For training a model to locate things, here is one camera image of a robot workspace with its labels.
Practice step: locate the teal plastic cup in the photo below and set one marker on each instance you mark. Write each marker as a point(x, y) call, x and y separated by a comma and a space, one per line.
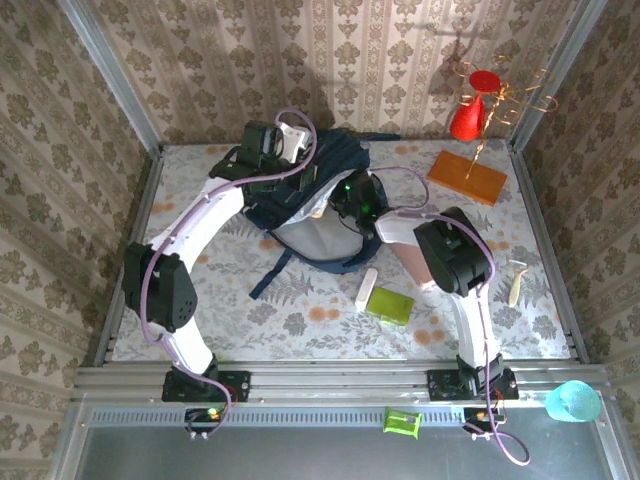
point(572, 402)

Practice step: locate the cream plastic comb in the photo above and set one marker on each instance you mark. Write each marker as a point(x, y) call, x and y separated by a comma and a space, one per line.
point(516, 287)

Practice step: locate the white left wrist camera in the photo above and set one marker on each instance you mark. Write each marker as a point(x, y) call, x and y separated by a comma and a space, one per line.
point(292, 140)

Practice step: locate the aluminium mounting rail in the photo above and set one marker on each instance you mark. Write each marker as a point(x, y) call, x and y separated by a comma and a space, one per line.
point(340, 382)

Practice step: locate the aluminium frame post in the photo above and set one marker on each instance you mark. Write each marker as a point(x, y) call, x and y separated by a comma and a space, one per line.
point(110, 75)
point(555, 75)

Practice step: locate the pink pencil case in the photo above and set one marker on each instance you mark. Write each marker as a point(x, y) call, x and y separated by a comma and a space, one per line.
point(412, 262)

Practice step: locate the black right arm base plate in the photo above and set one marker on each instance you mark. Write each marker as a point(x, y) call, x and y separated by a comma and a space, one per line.
point(442, 385)

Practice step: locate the grey metal sheet panel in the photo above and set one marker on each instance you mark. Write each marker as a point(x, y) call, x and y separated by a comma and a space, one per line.
point(325, 455)

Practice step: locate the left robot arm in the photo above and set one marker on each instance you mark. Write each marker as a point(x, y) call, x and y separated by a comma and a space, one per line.
point(200, 230)

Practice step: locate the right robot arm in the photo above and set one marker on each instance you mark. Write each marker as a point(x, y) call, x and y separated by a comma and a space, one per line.
point(452, 250)

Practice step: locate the right controller board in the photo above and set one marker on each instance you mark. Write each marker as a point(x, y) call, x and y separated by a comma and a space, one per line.
point(475, 415)

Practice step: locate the left controller board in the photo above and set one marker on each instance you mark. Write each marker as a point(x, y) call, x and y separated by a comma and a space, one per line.
point(200, 415)

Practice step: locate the navy blue backpack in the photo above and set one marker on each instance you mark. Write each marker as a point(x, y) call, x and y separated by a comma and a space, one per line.
point(310, 245)

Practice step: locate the green tissue pack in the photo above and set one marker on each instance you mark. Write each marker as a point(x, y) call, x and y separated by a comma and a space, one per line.
point(390, 306)

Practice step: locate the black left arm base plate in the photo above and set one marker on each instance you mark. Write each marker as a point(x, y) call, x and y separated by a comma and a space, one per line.
point(235, 385)

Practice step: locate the white stick-shaped eraser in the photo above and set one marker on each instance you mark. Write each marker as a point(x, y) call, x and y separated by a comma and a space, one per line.
point(367, 287)

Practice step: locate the red cup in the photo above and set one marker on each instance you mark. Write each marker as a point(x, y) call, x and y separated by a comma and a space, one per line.
point(467, 120)

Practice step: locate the orange wooden base block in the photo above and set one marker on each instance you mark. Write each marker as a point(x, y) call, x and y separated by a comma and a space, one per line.
point(465, 182)

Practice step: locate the green plastic clip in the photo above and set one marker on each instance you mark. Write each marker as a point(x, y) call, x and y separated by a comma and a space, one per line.
point(400, 422)

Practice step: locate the aluminium side rail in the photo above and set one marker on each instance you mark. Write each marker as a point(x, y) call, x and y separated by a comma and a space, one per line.
point(532, 200)
point(141, 220)

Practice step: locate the controller board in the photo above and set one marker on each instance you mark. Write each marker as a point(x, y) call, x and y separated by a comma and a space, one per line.
point(475, 415)
point(200, 415)

